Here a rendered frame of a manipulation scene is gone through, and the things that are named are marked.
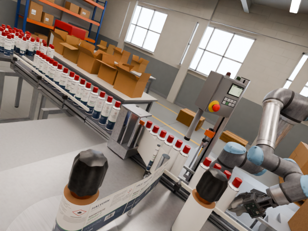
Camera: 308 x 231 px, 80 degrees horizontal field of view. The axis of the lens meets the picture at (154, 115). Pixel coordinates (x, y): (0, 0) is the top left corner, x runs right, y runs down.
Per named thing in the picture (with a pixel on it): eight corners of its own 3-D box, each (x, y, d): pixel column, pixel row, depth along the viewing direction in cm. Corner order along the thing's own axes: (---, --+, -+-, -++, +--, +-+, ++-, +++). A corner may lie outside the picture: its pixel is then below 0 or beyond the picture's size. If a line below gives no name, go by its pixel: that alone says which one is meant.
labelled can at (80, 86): (74, 102, 142) (80, 77, 135) (80, 104, 143) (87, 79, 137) (72, 104, 137) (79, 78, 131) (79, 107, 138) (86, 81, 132)
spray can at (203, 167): (185, 189, 96) (202, 157, 90) (188, 184, 101) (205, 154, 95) (194, 195, 94) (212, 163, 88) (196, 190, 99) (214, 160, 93)
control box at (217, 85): (194, 104, 97) (210, 69, 91) (217, 111, 105) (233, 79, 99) (204, 112, 88) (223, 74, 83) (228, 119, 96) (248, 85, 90)
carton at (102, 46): (94, 51, 541) (97, 38, 530) (106, 54, 587) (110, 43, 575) (102, 55, 527) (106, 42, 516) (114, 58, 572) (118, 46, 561)
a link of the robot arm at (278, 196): (278, 180, 78) (290, 199, 76) (267, 184, 80) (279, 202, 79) (279, 188, 72) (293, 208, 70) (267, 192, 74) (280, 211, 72)
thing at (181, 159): (166, 175, 101) (181, 145, 94) (170, 172, 105) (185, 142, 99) (173, 181, 98) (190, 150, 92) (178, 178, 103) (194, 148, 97)
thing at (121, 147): (106, 145, 105) (120, 105, 97) (121, 140, 116) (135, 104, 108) (123, 159, 99) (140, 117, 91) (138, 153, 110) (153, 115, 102)
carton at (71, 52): (53, 54, 310) (58, 31, 298) (75, 58, 348) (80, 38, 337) (71, 64, 293) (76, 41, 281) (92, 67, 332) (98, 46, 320)
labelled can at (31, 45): (26, 55, 209) (29, 36, 203) (31, 56, 213) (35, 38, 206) (27, 56, 206) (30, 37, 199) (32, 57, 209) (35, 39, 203)
